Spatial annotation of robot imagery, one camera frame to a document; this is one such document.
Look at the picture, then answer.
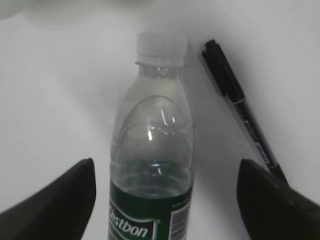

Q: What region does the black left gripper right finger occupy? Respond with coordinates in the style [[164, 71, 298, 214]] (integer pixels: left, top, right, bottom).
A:
[[236, 159, 320, 240]]

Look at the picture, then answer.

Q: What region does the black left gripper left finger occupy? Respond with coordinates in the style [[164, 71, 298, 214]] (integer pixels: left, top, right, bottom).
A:
[[0, 158, 97, 240]]

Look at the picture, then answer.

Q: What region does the clear water bottle green label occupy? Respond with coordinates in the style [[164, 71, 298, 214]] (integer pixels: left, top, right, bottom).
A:
[[108, 32, 195, 240]]

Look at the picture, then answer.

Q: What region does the black marker pen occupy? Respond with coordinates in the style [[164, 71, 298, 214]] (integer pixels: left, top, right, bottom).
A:
[[201, 39, 289, 185]]

